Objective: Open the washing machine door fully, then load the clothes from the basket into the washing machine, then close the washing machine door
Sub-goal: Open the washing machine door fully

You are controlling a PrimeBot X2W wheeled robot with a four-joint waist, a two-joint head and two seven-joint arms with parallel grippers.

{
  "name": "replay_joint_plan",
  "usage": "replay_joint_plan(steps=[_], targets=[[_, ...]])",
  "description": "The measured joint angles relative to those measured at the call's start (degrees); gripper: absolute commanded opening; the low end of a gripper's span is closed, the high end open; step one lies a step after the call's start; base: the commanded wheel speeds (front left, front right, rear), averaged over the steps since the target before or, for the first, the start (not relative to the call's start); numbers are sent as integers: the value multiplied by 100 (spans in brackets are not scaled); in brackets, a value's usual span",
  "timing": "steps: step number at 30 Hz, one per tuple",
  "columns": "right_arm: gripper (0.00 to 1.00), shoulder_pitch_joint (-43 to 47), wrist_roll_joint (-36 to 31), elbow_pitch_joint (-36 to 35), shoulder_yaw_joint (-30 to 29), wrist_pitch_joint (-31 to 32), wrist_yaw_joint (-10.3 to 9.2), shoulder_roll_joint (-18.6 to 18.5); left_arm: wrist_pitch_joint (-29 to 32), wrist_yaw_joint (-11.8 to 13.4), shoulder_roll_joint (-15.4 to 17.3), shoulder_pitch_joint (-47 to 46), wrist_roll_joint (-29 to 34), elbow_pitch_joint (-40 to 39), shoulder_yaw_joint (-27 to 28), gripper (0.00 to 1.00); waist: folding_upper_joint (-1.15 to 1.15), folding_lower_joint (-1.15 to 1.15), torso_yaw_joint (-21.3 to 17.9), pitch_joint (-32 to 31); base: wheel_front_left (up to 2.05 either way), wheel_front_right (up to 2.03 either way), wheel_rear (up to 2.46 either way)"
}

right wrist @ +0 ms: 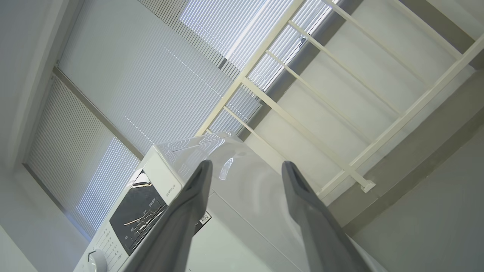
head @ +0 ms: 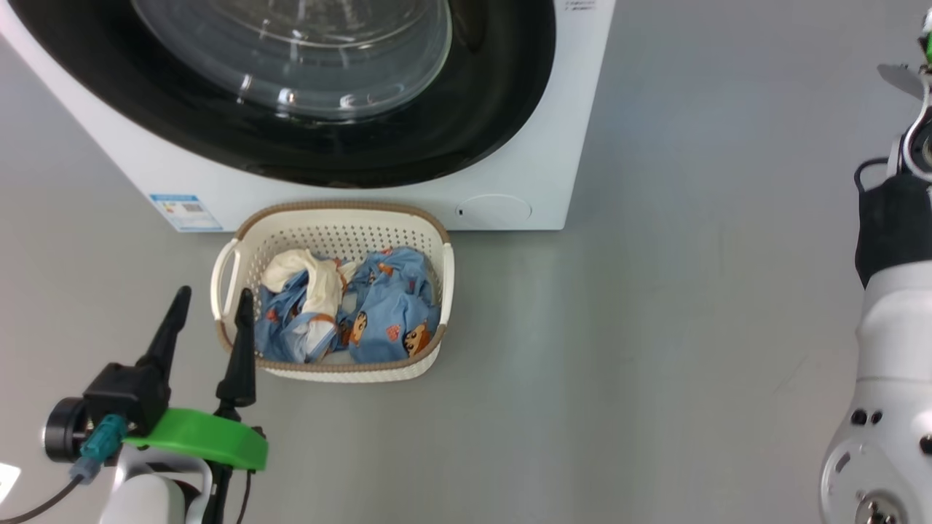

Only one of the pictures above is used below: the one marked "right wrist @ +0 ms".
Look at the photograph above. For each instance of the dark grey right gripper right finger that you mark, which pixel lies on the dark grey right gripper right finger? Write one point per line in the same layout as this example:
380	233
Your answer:
317	234

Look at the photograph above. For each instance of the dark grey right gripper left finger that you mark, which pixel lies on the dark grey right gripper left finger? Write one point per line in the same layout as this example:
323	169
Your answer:
177	226

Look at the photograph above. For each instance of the white front-load washing machine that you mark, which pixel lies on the white front-load washing machine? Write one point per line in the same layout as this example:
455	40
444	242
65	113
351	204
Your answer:
242	226

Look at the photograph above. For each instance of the white washing machine control knob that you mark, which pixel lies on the white washing machine control knob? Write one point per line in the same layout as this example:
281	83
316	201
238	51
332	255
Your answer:
96	261

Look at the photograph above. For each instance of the small QR code sticker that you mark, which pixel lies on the small QR code sticker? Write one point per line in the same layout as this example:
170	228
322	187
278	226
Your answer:
204	218

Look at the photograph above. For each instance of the grey slatted window blinds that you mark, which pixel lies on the grey slatted window blinds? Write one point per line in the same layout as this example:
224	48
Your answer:
143	75

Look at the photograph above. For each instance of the white metal rack frame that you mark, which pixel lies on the white metal rack frame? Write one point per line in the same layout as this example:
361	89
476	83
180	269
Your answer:
412	109

